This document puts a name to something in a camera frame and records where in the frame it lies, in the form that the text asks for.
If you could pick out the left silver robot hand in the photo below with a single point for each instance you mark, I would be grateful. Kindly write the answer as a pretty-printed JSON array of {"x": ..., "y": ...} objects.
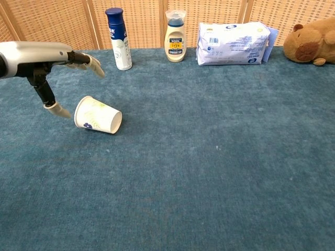
[{"x": 31, "y": 56}]

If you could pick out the blue and white spray bottle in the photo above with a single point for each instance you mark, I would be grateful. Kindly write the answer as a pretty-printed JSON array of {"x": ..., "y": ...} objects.
[{"x": 119, "y": 39}]

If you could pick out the cream jar with clear cap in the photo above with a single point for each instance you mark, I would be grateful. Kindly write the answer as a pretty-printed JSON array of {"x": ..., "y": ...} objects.
[{"x": 175, "y": 44}]

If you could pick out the woven bamboo folding screen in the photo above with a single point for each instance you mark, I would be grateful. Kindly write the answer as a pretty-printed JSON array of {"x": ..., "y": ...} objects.
[{"x": 65, "y": 21}]

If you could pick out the white floral paper cup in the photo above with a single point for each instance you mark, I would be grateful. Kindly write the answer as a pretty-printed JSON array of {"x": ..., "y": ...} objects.
[{"x": 94, "y": 115}]

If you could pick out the blue carpet table mat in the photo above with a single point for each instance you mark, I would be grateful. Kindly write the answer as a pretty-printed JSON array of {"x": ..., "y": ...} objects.
[{"x": 183, "y": 170}]

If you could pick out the white tissue pack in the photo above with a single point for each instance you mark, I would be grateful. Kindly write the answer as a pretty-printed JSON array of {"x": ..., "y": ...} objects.
[{"x": 233, "y": 44}]

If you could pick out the brown capybara plush toy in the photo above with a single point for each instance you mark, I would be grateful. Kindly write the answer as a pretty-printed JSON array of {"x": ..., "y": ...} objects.
[{"x": 311, "y": 41}]

